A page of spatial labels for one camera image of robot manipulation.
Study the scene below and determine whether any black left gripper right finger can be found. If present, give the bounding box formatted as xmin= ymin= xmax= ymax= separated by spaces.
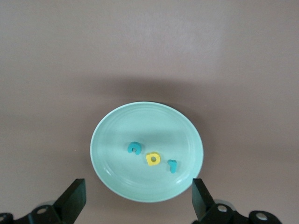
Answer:
xmin=191 ymin=178 xmax=249 ymax=224

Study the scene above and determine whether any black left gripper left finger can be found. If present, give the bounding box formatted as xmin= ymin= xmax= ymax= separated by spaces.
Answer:
xmin=14 ymin=178 xmax=86 ymax=224

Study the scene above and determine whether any teal foam letter r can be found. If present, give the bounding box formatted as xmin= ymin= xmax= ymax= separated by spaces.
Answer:
xmin=167 ymin=159 xmax=178 ymax=174

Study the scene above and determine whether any yellow foam letter a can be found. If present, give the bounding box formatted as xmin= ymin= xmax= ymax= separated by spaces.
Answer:
xmin=145 ymin=152 xmax=161 ymax=167

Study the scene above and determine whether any teal foam letter c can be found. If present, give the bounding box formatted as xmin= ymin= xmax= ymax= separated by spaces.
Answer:
xmin=127 ymin=141 xmax=143 ymax=156

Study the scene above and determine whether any pale green ceramic plate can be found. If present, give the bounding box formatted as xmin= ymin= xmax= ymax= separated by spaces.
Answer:
xmin=90 ymin=101 xmax=204 ymax=203

